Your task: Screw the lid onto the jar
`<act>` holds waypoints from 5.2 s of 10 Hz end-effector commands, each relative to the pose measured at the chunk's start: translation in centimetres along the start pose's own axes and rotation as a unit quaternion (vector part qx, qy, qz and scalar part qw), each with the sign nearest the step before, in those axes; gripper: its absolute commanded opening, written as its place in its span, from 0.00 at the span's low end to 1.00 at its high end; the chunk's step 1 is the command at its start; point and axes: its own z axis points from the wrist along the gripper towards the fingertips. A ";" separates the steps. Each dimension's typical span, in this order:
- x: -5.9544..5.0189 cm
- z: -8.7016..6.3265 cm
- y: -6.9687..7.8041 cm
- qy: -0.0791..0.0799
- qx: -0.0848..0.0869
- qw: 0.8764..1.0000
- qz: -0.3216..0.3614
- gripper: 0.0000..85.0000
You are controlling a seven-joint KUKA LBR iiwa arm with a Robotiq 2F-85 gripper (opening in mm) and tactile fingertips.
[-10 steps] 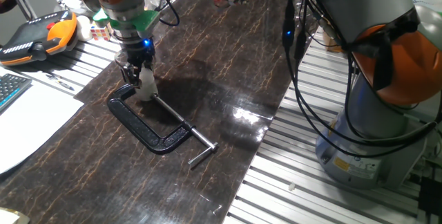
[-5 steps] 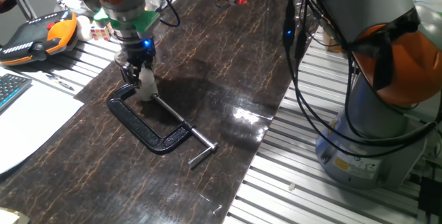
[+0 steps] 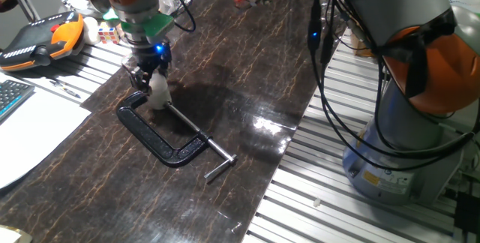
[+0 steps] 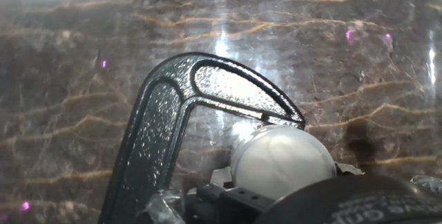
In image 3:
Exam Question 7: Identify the white translucent plastic jar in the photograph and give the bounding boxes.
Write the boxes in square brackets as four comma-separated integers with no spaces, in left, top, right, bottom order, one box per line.
[145,83,173,111]

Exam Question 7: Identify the white round object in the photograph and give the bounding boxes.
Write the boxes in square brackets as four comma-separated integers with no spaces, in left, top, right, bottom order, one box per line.
[82,16,101,46]

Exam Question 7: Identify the green flange adapter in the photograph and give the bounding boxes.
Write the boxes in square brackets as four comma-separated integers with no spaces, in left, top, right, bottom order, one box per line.
[101,7,176,44]

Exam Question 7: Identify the black C-clamp with steel screw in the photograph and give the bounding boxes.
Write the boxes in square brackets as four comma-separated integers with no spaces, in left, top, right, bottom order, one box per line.
[115,89,239,179]

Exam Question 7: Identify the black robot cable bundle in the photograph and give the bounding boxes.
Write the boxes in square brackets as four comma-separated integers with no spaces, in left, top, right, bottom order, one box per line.
[306,0,480,173]

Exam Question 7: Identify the white plastic bag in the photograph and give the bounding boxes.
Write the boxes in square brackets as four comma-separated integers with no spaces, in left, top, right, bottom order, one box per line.
[449,0,480,11]

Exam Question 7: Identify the dark brown marble pattern mat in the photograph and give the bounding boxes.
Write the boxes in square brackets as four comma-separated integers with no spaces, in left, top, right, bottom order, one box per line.
[0,0,348,243]

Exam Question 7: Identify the Rubik's cube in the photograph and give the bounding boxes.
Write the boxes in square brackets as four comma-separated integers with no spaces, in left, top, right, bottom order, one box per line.
[97,23,122,45]

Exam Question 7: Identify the black computer keyboard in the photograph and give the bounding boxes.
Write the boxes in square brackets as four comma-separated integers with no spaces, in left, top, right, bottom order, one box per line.
[0,79,36,122]

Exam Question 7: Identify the large white paper sheet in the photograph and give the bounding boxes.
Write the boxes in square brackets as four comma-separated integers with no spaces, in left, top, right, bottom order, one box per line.
[0,72,92,190]

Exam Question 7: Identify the gold foil box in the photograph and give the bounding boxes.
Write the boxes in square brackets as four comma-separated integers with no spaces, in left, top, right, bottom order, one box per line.
[0,224,34,243]

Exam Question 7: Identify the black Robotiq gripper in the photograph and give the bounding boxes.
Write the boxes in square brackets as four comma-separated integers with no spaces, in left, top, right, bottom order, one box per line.
[129,37,173,95]

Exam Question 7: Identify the dark pen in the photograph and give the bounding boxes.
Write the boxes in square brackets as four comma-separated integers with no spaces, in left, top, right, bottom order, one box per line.
[49,79,82,99]

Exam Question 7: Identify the orange black teach pendant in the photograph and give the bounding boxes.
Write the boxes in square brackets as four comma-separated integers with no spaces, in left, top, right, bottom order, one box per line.
[0,11,86,72]

